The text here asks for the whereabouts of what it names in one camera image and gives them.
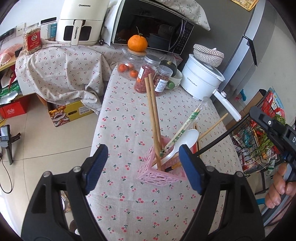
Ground right hand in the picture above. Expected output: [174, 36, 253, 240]
[265, 163, 295, 209]

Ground light wooden chopstick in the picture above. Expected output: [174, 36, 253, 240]
[148, 73, 163, 149]
[145, 77, 162, 171]

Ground green leafy vegetables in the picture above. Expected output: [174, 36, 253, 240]
[255, 125, 280, 156]

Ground plastic jar labelled goji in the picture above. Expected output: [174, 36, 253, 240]
[153, 65, 173, 96]

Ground woven rope basket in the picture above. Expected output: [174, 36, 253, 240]
[193, 44, 224, 67]

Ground jar with red label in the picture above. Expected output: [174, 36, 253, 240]
[23, 23, 42, 55]

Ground cherry print tablecloth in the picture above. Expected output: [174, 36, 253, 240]
[16, 44, 241, 240]

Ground floral cloth microwave cover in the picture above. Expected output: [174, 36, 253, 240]
[158, 0, 211, 31]

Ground black microwave oven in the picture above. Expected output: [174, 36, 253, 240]
[111, 1, 194, 55]

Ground white ceramic bowl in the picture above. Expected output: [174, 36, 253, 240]
[165, 70, 183, 89]

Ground yellow cardboard box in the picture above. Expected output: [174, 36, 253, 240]
[37, 95, 93, 127]

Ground dark green squash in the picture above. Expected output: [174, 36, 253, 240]
[160, 60, 177, 77]

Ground plastic jar red beans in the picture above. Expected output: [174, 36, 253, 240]
[134, 54, 161, 93]

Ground pink perforated utensil basket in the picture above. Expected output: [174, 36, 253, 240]
[137, 146, 187, 187]

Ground white electric cooking pot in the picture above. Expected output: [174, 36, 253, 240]
[181, 54, 241, 121]

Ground white air fryer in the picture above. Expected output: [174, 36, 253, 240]
[56, 0, 109, 46]

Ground blue plastic stool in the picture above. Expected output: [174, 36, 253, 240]
[256, 198, 265, 205]

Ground black wire storage rack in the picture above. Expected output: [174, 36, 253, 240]
[229, 90, 287, 196]

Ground disposable chopsticks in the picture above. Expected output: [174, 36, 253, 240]
[159, 97, 210, 157]

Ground glass jar with tangerines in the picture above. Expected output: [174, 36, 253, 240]
[117, 48, 147, 81]

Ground white plastic spoon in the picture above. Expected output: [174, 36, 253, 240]
[161, 129, 199, 165]

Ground red gift box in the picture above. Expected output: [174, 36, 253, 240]
[1, 95, 31, 119]

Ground grey refrigerator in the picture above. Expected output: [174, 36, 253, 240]
[180, 1, 277, 96]

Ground orange tangerine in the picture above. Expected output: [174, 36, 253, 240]
[127, 29, 148, 52]

